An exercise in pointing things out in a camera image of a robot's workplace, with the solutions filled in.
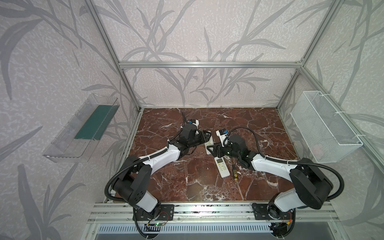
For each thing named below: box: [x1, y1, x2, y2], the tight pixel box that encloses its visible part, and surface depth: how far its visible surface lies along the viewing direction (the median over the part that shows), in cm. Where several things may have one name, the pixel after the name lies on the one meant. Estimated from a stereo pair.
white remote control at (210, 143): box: [204, 135, 215, 155], surface depth 85 cm
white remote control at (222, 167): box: [214, 157, 230, 179], surface depth 90 cm
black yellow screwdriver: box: [232, 164, 238, 181], surface depth 87 cm
